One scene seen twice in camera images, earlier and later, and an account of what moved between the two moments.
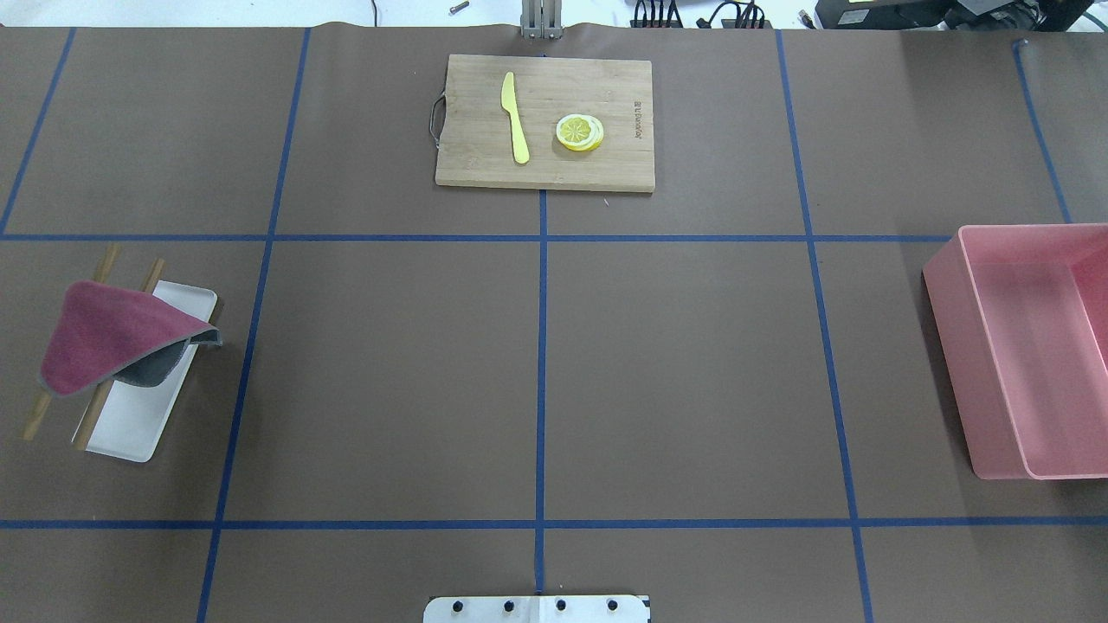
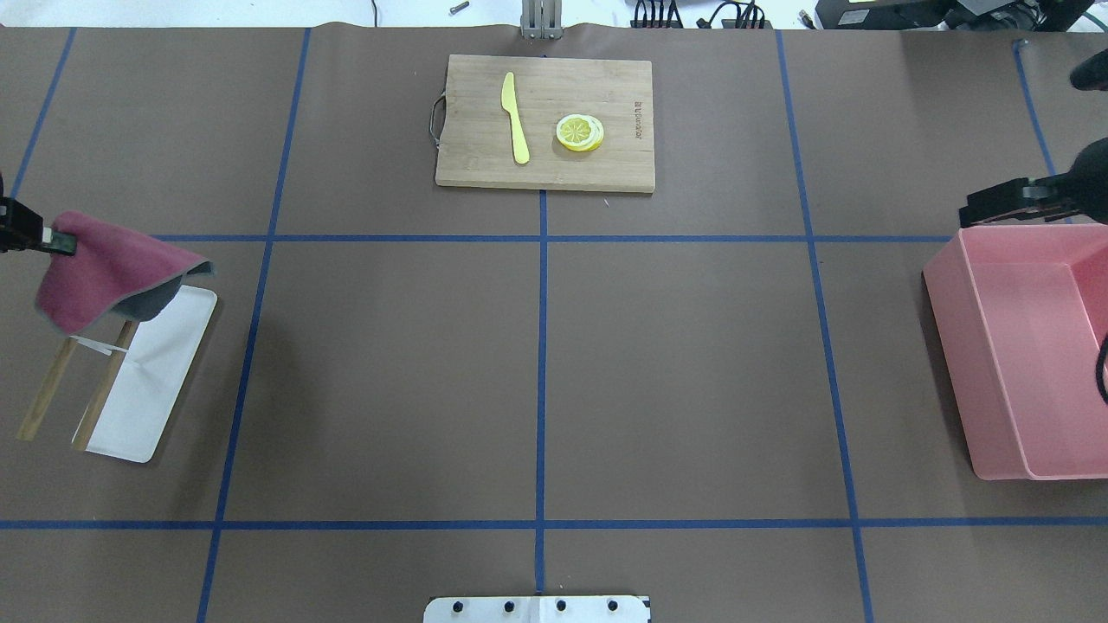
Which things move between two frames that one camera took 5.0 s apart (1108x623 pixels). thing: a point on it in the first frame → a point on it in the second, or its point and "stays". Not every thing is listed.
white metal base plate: [537, 609] stays
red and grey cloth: [106, 332] → [113, 272]
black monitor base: [1026, 16] stays
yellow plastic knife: [508, 99] stays
